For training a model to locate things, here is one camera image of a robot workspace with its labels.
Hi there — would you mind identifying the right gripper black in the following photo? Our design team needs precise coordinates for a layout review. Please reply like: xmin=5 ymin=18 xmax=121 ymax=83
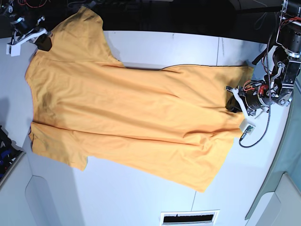
xmin=29 ymin=34 xmax=52 ymax=52

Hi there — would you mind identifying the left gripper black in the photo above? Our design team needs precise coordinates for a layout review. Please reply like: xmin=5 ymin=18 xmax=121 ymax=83
xmin=226 ymin=95 xmax=242 ymax=113

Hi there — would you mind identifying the orange yellow t-shirt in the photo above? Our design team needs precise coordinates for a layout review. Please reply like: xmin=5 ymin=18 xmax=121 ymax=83
xmin=25 ymin=7 xmax=253 ymax=192

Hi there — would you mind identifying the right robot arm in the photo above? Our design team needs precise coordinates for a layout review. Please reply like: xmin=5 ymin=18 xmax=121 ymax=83
xmin=0 ymin=0 xmax=52 ymax=57

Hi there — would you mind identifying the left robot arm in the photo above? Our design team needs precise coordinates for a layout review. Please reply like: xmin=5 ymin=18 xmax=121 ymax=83
xmin=226 ymin=0 xmax=301 ymax=116

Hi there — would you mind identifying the white slotted vent panel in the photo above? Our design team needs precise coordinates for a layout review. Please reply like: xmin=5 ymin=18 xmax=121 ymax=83
xmin=159 ymin=210 xmax=220 ymax=226

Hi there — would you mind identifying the box of dark items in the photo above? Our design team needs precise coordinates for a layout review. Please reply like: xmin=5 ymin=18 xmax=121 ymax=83
xmin=0 ymin=125 xmax=23 ymax=182

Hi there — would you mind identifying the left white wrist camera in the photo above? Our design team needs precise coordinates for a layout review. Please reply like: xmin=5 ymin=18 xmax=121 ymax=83
xmin=226 ymin=85 xmax=270 ymax=138

